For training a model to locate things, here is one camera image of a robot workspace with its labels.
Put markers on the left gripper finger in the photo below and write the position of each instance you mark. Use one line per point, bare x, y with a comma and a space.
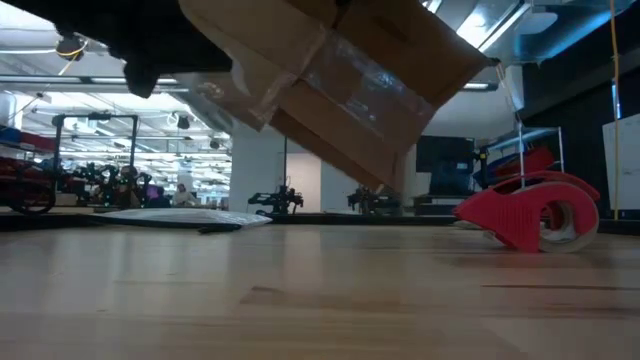
141, 80

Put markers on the clear plastic zip pouch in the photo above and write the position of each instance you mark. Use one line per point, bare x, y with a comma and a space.
190, 217

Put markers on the brown taped cardboard box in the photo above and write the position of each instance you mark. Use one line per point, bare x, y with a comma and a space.
350, 90

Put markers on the black background robot arm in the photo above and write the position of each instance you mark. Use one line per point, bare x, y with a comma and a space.
277, 200
372, 200

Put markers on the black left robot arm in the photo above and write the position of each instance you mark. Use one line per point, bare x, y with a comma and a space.
75, 15

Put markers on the dark background robot station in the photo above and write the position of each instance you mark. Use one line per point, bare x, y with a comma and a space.
110, 187

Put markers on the person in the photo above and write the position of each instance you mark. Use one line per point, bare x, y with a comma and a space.
183, 196

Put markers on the red bin shelf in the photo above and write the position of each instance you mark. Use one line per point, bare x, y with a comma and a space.
20, 172

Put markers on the black computer monitor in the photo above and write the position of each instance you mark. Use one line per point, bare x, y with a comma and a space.
445, 155

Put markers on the dark monitor cart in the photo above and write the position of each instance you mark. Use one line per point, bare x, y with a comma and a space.
445, 199

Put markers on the red and blue bin rack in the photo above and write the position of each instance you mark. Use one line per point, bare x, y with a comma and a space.
532, 150

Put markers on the white board panel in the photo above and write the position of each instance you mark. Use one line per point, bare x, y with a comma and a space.
625, 165

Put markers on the black background gantry frame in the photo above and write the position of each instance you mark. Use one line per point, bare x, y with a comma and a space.
285, 165
95, 117

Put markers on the black hanging camera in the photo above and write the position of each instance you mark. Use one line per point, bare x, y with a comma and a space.
183, 123

